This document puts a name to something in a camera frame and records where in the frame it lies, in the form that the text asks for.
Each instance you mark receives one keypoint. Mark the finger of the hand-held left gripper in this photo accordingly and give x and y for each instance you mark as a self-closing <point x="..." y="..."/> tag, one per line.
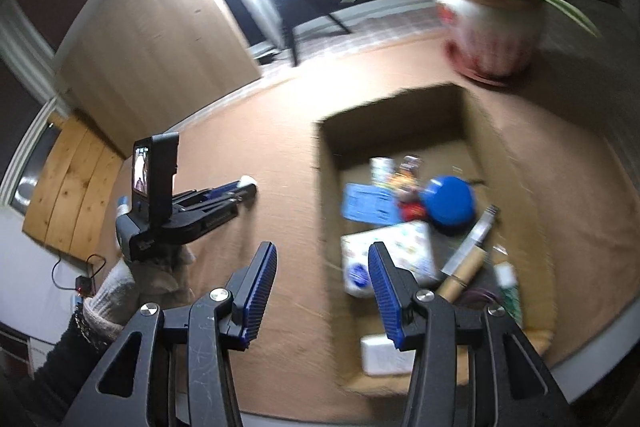
<point x="225" y="188"/>
<point x="235" y="202"/>

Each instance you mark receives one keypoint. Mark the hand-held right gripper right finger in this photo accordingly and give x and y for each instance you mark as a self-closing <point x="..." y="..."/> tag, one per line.
<point x="387" y="294"/>

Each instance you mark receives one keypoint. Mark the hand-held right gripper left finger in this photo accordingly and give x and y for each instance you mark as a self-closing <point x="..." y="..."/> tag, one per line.
<point x="262" y="292"/>

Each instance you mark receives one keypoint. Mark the printed tissue pack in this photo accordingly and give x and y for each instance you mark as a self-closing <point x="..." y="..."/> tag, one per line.
<point x="420" y="247"/>

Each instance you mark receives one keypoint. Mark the white charger plug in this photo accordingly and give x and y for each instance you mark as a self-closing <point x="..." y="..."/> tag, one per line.
<point x="382" y="354"/>

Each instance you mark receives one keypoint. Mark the wooden clothespin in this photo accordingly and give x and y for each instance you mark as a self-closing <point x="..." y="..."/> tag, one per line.
<point x="465" y="277"/>

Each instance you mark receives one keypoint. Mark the cartoon figurine toy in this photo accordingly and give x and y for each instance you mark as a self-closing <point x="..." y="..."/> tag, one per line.
<point x="410" y="207"/>

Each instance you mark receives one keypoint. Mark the blue plastic holder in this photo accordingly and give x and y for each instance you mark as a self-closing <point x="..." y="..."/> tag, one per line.
<point x="365" y="202"/>

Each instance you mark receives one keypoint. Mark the clear black pen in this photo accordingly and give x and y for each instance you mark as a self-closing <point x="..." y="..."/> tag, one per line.
<point x="475" y="234"/>

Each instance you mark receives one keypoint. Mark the green lip balm tube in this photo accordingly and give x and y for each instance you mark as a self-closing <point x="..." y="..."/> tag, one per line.
<point x="507" y="292"/>

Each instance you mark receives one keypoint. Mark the cardboard box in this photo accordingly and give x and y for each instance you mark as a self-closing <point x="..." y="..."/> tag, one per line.
<point x="520" y="187"/>

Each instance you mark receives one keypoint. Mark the person's left forearm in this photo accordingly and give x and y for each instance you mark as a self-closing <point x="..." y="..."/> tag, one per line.
<point x="50" y="372"/>

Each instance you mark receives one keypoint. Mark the person's left hand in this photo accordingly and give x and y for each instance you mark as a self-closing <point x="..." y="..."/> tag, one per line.
<point x="115" y="292"/>

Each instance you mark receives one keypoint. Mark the pine plank panel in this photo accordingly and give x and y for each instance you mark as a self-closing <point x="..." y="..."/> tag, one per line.
<point x="65" y="187"/>

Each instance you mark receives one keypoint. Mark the black power adapter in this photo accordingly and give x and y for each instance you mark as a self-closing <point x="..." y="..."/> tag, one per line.
<point x="85" y="284"/>

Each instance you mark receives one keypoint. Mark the large wooden board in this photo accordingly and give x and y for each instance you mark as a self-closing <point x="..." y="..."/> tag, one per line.
<point x="150" y="47"/>

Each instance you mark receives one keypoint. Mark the black tripod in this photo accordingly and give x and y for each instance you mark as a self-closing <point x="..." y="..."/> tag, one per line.
<point x="290" y="22"/>

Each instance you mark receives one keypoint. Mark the white red flower pot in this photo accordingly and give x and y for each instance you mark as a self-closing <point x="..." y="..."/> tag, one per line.
<point x="490" y="37"/>

